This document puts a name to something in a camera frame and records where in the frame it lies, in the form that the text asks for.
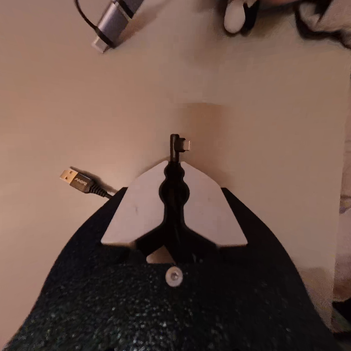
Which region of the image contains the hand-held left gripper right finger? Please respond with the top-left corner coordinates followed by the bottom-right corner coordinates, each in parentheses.
top-left (175, 161), bottom-right (249, 260)

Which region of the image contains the person's right forearm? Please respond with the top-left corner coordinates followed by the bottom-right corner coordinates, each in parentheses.
top-left (295, 0), bottom-right (351, 50)

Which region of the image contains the black angled-plug USB cable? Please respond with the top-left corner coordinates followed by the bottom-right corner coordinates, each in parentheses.
top-left (60, 134), bottom-right (191, 198)

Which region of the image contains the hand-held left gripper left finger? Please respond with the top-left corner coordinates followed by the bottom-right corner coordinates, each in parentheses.
top-left (101, 160), bottom-right (176, 257)

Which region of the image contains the grey USB hub white print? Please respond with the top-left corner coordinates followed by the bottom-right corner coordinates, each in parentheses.
top-left (74, 0), bottom-right (145, 54)

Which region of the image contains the grey desk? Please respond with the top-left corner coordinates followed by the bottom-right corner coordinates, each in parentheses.
top-left (0, 0), bottom-right (351, 333)

